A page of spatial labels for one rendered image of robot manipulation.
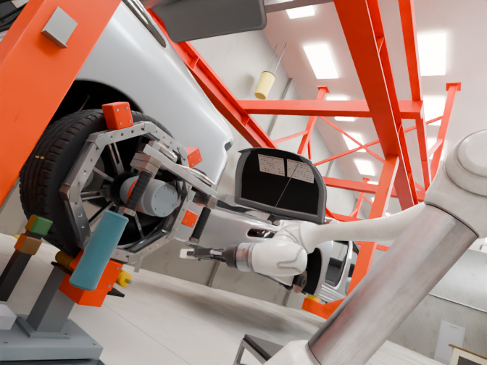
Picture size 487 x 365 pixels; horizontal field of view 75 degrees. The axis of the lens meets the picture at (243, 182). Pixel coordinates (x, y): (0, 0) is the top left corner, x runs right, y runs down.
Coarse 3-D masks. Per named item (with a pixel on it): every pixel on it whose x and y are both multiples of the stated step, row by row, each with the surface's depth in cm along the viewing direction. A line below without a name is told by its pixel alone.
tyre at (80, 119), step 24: (72, 120) 120; (96, 120) 117; (144, 120) 133; (48, 144) 114; (72, 144) 112; (24, 168) 118; (48, 168) 108; (24, 192) 117; (48, 192) 108; (48, 216) 109; (48, 240) 123; (72, 240) 117
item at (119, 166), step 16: (112, 144) 127; (112, 160) 128; (112, 176) 130; (128, 176) 138; (160, 176) 157; (80, 192) 119; (96, 192) 124; (112, 192) 134; (128, 224) 155; (144, 224) 152; (160, 224) 149; (128, 240) 140
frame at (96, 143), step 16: (128, 128) 119; (144, 128) 124; (96, 144) 110; (176, 144) 138; (80, 160) 111; (96, 160) 111; (80, 176) 108; (64, 192) 106; (192, 192) 150; (64, 208) 110; (80, 208) 109; (176, 208) 150; (80, 224) 110; (176, 224) 146; (80, 240) 112; (144, 240) 139; (160, 240) 140; (112, 256) 122; (128, 256) 128; (144, 256) 134
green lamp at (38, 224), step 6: (36, 216) 77; (30, 222) 77; (36, 222) 76; (42, 222) 77; (48, 222) 78; (30, 228) 76; (36, 228) 76; (42, 228) 77; (48, 228) 78; (42, 234) 78
